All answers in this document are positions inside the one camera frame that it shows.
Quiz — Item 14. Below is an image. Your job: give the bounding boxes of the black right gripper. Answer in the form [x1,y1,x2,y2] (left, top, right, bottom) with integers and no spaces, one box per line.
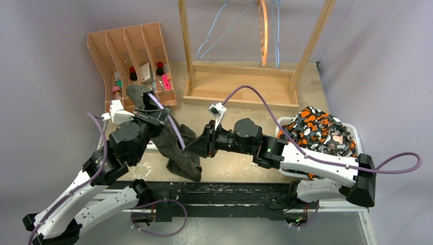
[185,121,254,160]

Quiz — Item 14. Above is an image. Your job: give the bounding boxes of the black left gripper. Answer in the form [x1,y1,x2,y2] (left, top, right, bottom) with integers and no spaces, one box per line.
[129,107,170,163]

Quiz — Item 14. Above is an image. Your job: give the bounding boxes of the purple hanger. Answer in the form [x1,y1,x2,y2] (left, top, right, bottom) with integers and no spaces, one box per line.
[147,92,186,150]

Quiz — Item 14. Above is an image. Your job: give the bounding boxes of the dark olive green shorts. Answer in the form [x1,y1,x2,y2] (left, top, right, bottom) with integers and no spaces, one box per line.
[126,84,202,182]

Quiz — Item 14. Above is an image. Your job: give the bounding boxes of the orange camouflage shorts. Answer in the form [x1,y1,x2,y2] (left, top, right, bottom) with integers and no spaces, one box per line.
[276,106,359,187]

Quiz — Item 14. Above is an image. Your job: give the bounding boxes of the orange hanger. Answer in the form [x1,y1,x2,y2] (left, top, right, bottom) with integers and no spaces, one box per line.
[256,0,269,66]

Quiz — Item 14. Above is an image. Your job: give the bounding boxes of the light blue hanger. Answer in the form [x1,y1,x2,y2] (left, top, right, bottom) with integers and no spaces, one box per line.
[196,1,254,60]

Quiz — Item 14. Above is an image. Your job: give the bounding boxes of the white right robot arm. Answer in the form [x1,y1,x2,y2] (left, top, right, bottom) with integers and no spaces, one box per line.
[185,118,376,208]

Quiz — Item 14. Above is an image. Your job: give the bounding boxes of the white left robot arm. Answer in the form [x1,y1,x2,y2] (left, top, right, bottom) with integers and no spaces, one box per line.
[22,108,170,244]

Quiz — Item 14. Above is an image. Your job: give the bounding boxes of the pink marker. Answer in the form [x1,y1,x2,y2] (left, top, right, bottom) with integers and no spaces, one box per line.
[161,75,172,90]

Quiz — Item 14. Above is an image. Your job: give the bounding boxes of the pink tape roll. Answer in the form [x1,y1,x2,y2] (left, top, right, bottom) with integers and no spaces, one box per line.
[112,85,122,96]

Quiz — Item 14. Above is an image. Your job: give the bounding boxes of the red black item left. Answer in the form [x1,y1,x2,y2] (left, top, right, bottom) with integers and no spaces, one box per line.
[129,66,138,82]

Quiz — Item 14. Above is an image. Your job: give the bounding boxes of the red black item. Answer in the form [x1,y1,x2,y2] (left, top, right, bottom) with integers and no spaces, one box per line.
[129,66,138,82]
[156,62,165,77]

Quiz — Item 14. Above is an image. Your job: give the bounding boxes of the red black item right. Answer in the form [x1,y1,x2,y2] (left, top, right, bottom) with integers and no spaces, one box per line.
[156,62,165,77]

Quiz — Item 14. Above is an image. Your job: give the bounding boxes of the white box in organizer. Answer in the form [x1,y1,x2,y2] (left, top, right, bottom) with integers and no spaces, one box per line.
[140,62,154,84]

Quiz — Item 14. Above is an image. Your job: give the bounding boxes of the wooden clothes rack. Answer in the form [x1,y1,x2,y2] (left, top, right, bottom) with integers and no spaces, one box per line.
[178,0,335,110]

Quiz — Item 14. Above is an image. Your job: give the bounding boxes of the orange plastic file organizer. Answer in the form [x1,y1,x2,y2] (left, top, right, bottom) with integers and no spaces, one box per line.
[87,22,178,112]

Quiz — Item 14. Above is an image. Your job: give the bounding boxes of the white plastic laundry basket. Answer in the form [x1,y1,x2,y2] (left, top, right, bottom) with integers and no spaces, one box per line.
[277,117,363,179]

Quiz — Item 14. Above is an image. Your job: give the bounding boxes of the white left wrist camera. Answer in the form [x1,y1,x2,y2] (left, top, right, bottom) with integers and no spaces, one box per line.
[101,100,134,125]

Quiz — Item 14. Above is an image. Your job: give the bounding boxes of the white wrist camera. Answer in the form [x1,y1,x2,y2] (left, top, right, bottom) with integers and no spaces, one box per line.
[101,100,134,125]
[207,102,227,129]

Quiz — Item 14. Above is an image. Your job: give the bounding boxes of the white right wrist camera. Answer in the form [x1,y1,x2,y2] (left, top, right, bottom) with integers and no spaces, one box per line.
[207,102,227,129]

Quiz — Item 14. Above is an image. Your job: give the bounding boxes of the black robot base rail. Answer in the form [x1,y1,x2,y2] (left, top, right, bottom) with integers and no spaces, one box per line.
[111,181,322,223]

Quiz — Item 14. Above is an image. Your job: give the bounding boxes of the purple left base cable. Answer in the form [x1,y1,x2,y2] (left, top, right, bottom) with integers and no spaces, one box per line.
[130,198,188,237]

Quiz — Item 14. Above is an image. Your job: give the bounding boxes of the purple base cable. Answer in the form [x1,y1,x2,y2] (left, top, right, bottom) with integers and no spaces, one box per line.
[288,201,321,230]
[130,198,188,237]

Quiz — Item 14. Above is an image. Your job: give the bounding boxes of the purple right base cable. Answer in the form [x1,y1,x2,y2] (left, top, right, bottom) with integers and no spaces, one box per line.
[288,201,321,230]

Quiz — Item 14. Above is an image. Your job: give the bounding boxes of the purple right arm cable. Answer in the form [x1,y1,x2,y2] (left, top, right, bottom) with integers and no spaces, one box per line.
[221,85,423,175]

